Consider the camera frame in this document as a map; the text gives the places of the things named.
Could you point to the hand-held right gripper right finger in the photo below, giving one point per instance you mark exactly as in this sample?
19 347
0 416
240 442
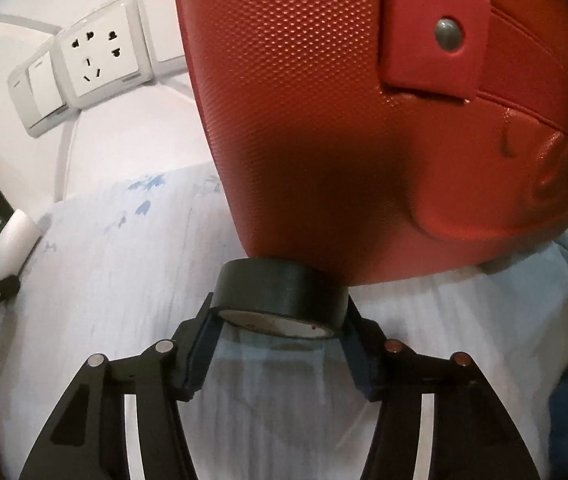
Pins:
361 360

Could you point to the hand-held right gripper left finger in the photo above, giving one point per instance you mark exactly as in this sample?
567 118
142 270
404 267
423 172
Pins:
199 355

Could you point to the white paper roll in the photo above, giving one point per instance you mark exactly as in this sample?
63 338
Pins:
11 242

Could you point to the black tape roll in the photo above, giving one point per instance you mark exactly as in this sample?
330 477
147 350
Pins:
279 290

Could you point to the white blue-patterned desktop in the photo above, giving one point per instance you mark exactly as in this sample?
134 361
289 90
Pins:
114 285

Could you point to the red toy suitcase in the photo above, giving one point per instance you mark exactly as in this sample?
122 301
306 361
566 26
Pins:
339 110

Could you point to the white wall switch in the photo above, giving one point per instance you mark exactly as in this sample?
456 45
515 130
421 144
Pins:
161 30
41 92

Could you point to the white wall socket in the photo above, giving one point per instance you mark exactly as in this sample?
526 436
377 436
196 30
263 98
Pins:
101 52

